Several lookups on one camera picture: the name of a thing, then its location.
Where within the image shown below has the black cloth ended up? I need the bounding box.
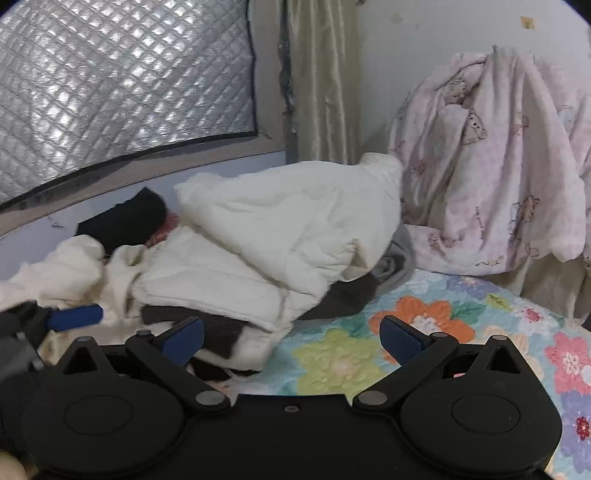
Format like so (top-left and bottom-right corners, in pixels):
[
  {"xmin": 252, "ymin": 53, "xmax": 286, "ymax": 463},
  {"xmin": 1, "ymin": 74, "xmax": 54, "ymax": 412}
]
[{"xmin": 75, "ymin": 186, "xmax": 168, "ymax": 257}]

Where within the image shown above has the white puffer jacket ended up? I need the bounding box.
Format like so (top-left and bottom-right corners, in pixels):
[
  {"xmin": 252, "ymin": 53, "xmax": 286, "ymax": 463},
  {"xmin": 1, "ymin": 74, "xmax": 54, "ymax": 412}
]
[{"xmin": 0, "ymin": 152, "xmax": 403, "ymax": 376}]

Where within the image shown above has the grey window frame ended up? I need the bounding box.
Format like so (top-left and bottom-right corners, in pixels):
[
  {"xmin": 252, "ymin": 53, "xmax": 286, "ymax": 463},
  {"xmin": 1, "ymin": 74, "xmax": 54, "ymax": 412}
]
[{"xmin": 0, "ymin": 131, "xmax": 288, "ymax": 238}]

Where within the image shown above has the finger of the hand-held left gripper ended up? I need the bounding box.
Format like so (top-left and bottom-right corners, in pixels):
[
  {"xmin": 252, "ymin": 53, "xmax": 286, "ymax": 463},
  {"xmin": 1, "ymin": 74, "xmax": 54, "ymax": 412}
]
[{"xmin": 28, "ymin": 303, "xmax": 104, "ymax": 333}]

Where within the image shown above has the floral quilted bed sheet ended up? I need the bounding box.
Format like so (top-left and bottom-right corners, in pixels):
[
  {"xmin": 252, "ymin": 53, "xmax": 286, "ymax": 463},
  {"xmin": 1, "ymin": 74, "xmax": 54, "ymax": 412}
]
[{"xmin": 217, "ymin": 268, "xmax": 591, "ymax": 480}]

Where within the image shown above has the red cloth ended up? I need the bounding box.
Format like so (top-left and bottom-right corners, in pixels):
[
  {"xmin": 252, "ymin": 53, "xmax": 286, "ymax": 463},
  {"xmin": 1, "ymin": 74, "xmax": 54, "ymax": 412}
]
[{"xmin": 145, "ymin": 213, "xmax": 180, "ymax": 246}]

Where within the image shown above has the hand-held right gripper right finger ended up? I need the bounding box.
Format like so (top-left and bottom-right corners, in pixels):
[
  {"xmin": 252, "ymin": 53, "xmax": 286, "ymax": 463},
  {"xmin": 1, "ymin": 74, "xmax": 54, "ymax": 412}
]
[{"xmin": 353, "ymin": 315, "xmax": 528, "ymax": 414}]

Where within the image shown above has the beige cloth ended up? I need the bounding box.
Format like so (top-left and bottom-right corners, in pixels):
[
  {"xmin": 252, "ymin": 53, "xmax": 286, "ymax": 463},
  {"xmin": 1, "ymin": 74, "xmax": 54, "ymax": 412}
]
[{"xmin": 516, "ymin": 256, "xmax": 591, "ymax": 334}]

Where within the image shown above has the grey garment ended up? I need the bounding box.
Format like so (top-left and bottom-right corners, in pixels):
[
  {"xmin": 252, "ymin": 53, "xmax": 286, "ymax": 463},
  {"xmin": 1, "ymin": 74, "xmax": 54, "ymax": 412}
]
[{"xmin": 373, "ymin": 223, "xmax": 419, "ymax": 297}]

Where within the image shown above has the dark brown garment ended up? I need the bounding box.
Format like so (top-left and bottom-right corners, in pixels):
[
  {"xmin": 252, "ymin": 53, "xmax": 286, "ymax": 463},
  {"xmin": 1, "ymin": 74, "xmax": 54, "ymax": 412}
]
[{"xmin": 140, "ymin": 271, "xmax": 382, "ymax": 371}]

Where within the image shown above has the beige satin curtain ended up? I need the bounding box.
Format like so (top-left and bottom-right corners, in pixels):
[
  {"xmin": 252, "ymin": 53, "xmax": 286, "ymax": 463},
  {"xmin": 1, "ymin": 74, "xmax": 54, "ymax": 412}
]
[{"xmin": 276, "ymin": 0, "xmax": 364, "ymax": 168}]

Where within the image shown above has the silver quilted window cover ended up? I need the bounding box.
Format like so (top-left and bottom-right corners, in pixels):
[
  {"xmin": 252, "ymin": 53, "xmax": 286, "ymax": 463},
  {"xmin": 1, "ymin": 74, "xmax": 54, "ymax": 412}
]
[{"xmin": 0, "ymin": 0, "xmax": 259, "ymax": 207}]

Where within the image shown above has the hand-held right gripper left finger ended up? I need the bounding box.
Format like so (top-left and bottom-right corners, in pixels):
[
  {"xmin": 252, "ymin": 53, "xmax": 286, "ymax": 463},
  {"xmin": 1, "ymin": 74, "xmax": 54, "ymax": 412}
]
[{"xmin": 60, "ymin": 316, "xmax": 232, "ymax": 414}]

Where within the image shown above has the pink printed quilt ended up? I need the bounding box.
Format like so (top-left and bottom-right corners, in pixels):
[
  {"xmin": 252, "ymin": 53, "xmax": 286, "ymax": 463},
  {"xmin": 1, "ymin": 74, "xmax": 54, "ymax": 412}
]
[{"xmin": 387, "ymin": 45, "xmax": 591, "ymax": 278}]

